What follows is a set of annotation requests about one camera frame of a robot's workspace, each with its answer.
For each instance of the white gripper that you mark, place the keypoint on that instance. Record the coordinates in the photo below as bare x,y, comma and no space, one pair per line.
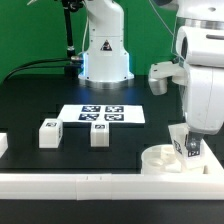
203,103

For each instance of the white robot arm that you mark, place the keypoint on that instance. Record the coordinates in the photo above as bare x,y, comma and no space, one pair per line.
106,62

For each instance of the white U-shaped fence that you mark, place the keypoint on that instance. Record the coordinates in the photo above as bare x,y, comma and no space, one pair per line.
206,186

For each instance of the white marker sheet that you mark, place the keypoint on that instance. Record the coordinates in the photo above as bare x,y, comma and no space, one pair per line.
107,113

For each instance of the white block at left edge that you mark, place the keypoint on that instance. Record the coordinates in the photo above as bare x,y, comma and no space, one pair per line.
3,143

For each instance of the black camera stand pole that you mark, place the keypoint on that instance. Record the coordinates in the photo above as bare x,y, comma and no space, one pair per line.
71,6

